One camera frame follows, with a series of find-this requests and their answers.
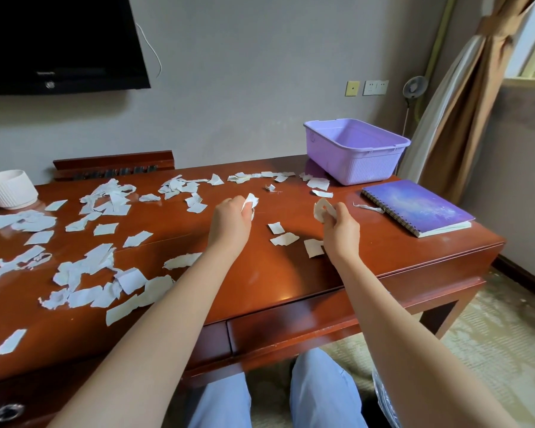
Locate white wall socket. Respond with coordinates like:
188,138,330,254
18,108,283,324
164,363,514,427
362,79,389,97

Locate wooden desk drawer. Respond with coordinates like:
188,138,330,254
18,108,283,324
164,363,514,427
226,287,384,358

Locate light blue jeans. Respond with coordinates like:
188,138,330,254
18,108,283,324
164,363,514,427
186,349,369,428

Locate brown curtain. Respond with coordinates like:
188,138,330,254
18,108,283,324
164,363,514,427
418,0,535,205

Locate metal ring drawer handle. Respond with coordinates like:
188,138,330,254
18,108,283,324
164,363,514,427
0,403,25,423

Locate wooden desk back rail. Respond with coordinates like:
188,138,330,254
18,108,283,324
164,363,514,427
53,150,175,182

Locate purple spiral notebook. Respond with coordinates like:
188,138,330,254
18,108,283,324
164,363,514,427
361,179,476,239

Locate scattered white paper scraps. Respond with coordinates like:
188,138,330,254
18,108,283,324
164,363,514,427
0,171,386,356

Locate person's right hand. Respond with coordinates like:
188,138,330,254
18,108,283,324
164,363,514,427
321,202,361,265

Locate clear plastic bag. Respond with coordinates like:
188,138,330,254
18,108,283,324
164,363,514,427
372,367,402,428

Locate black wall television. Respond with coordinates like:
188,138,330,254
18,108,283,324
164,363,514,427
0,0,152,96

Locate purple plastic basket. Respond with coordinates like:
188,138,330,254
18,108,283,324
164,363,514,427
303,118,412,187

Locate cream paper piece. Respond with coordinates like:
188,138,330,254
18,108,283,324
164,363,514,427
313,198,338,224

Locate white sheer curtain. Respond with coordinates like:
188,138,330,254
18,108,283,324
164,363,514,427
398,34,486,184

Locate white ribbed pot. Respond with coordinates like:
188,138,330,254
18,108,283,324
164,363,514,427
0,169,39,210

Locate white torn paper piece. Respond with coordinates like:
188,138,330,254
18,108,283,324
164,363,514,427
241,193,259,220

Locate white television cable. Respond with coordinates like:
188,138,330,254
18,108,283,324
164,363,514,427
135,23,163,79

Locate person's left hand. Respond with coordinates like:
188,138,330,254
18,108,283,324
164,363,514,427
206,196,256,260

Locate small grey standing fan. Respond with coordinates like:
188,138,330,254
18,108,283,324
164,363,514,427
401,75,429,138

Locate person's left forearm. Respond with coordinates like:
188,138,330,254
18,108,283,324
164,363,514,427
48,246,249,428

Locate yellow wall pipe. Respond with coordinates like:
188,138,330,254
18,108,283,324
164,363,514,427
417,0,458,123

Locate red-brown wooden desk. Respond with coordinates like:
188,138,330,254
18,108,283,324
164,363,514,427
0,153,506,428

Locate window frame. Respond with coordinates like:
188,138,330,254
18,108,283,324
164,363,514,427
503,0,535,87

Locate person's right forearm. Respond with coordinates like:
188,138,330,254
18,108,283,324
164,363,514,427
331,253,520,428

